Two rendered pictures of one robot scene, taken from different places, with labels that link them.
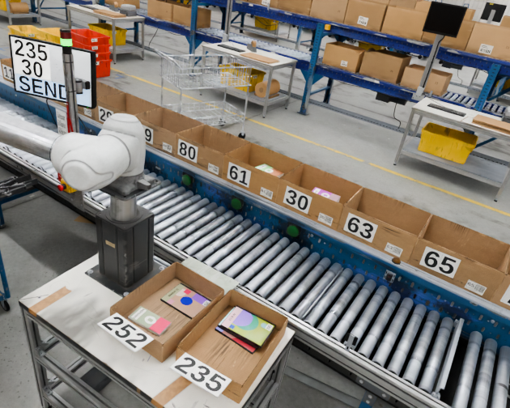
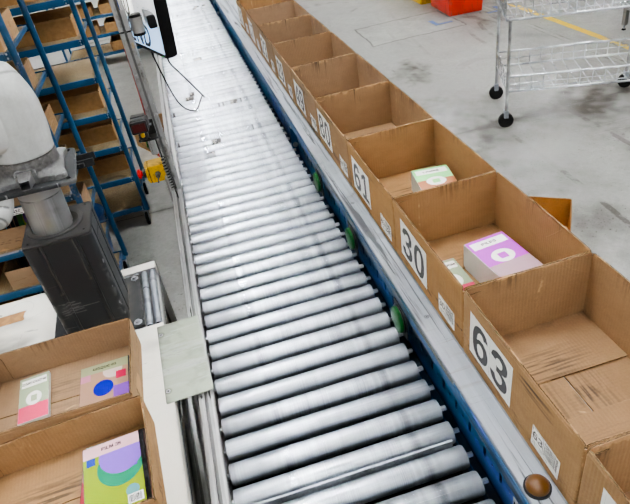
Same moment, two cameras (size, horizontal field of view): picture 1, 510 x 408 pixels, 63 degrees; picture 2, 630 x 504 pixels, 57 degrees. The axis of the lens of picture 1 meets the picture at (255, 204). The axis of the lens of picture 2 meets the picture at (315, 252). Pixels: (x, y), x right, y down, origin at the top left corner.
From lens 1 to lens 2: 1.51 m
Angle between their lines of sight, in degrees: 43
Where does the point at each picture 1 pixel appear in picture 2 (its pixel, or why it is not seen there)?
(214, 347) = (50, 485)
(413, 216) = not seen: outside the picture
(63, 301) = (2, 330)
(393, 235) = (539, 410)
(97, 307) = not seen: hidden behind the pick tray
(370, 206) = (607, 309)
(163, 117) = (357, 71)
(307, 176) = (503, 204)
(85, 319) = not seen: outside the picture
